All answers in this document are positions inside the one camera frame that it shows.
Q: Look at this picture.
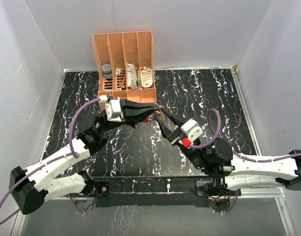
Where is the metal keyring with spring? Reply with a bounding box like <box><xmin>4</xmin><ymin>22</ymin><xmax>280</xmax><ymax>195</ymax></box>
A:
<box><xmin>153</xmin><ymin>105</ymin><xmax>164</xmax><ymax>116</ymax></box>

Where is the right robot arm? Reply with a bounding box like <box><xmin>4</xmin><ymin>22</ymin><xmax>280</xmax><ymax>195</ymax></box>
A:
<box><xmin>154</xmin><ymin>108</ymin><xmax>301</xmax><ymax>195</ymax></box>

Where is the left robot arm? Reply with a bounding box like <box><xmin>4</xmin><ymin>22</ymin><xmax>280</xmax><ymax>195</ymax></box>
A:
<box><xmin>9</xmin><ymin>95</ymin><xmax>158</xmax><ymax>215</ymax></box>

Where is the grey round tin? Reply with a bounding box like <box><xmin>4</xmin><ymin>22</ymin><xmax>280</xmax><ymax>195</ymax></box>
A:
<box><xmin>102</xmin><ymin>64</ymin><xmax>113</xmax><ymax>80</ymax></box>

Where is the orange plastic desk organizer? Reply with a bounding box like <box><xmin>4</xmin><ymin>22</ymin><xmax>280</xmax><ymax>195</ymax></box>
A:
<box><xmin>93</xmin><ymin>30</ymin><xmax>157</xmax><ymax>103</ymax></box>

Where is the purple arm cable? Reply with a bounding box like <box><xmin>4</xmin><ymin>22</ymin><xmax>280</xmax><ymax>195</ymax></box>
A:
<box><xmin>0</xmin><ymin>97</ymin><xmax>107</xmax><ymax>226</ymax></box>
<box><xmin>189</xmin><ymin>109</ymin><xmax>301</xmax><ymax>214</ymax></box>

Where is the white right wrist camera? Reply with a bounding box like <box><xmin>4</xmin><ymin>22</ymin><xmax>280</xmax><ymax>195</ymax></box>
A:
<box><xmin>180</xmin><ymin>118</ymin><xmax>203</xmax><ymax>148</ymax></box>

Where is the white product packet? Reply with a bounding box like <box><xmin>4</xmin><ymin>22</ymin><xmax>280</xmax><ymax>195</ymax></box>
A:
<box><xmin>126</xmin><ymin>63</ymin><xmax>138</xmax><ymax>89</ymax></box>

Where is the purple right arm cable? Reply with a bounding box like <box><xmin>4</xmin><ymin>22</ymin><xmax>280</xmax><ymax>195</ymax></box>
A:
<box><xmin>189</xmin><ymin>109</ymin><xmax>301</xmax><ymax>214</ymax></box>

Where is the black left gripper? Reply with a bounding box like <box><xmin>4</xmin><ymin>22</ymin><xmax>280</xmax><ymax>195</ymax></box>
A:
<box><xmin>98</xmin><ymin>97</ymin><xmax>159</xmax><ymax>133</ymax></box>

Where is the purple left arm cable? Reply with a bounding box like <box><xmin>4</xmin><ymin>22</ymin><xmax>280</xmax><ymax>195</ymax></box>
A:
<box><xmin>0</xmin><ymin>97</ymin><xmax>107</xmax><ymax>226</ymax></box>

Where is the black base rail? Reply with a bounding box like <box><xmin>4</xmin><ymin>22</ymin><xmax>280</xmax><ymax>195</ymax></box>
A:
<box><xmin>66</xmin><ymin>176</ymin><xmax>239</xmax><ymax>209</ymax></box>

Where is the oval white blister pack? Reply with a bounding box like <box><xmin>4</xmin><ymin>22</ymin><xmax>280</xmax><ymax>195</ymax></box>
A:
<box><xmin>140</xmin><ymin>67</ymin><xmax>153</xmax><ymax>89</ymax></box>

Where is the small white card box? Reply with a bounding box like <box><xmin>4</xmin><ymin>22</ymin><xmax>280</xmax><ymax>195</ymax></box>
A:
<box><xmin>115</xmin><ymin>68</ymin><xmax>121</xmax><ymax>75</ymax></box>

